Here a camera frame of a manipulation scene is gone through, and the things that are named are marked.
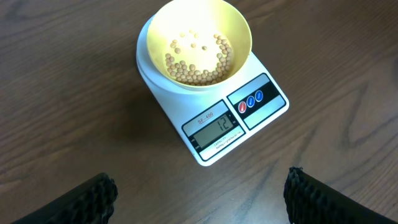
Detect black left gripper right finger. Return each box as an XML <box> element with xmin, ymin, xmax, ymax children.
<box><xmin>284</xmin><ymin>167</ymin><xmax>397</xmax><ymax>224</ymax></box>

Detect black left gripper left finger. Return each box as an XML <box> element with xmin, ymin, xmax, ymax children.
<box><xmin>14</xmin><ymin>172</ymin><xmax>118</xmax><ymax>224</ymax></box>

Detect white digital kitchen scale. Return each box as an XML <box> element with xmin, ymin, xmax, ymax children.
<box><xmin>136</xmin><ymin>22</ymin><xmax>290</xmax><ymax>166</ymax></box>

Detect soybeans in yellow bowl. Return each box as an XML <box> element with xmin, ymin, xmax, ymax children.
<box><xmin>164</xmin><ymin>29</ymin><xmax>234</xmax><ymax>86</ymax></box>

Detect yellow plastic bowl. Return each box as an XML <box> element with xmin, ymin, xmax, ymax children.
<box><xmin>146</xmin><ymin>0</ymin><xmax>252</xmax><ymax>91</ymax></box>

